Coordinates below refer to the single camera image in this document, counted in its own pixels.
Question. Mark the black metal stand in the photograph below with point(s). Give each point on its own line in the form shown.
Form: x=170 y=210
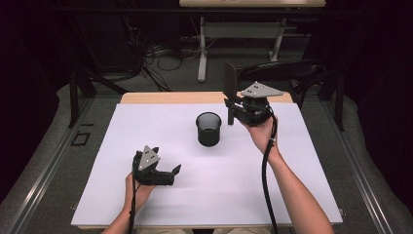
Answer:
x=84 y=87
x=339 y=104

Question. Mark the black chair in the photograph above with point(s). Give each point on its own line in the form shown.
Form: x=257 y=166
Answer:
x=279 y=71

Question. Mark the black mesh pen holder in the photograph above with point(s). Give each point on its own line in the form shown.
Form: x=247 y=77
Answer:
x=208 y=138

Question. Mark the white table cover sheet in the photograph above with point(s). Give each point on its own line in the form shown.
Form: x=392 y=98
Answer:
x=211 y=188

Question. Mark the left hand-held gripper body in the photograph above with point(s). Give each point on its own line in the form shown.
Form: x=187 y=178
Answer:
x=147 y=161

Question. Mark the desk with white legs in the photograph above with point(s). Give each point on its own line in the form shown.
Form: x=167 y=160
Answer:
x=246 y=31

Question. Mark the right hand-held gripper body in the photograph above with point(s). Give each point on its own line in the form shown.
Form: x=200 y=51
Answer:
x=256 y=109

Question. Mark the person's left hand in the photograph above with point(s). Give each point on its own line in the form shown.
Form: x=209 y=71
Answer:
x=141 y=195

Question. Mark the metal floor rail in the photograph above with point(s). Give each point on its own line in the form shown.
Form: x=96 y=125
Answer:
x=360 y=182
x=45 y=172

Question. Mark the person's right hand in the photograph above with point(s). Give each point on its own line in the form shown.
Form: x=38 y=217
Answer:
x=263 y=136

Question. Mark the square floor outlet frame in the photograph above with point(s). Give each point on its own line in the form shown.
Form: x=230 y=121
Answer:
x=80 y=138

